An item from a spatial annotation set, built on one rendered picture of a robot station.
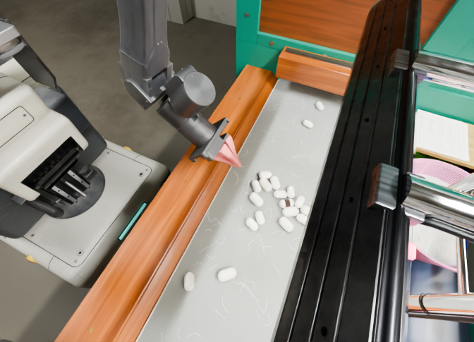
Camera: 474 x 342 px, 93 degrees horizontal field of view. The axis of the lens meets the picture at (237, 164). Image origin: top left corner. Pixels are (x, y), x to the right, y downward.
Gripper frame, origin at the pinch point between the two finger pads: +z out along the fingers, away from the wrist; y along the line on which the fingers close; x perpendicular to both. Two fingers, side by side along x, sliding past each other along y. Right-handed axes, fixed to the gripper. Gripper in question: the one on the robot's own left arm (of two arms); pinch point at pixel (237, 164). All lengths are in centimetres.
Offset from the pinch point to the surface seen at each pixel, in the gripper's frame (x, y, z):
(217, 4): 124, 196, -40
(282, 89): 6.1, 36.5, 5.0
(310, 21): -9.9, 42.6, -5.8
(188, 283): 3.0, -25.2, 4.5
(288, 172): -1.8, 7.4, 13.5
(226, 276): -1.0, -21.2, 9.0
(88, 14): 227, 151, -133
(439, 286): -23, -3, 48
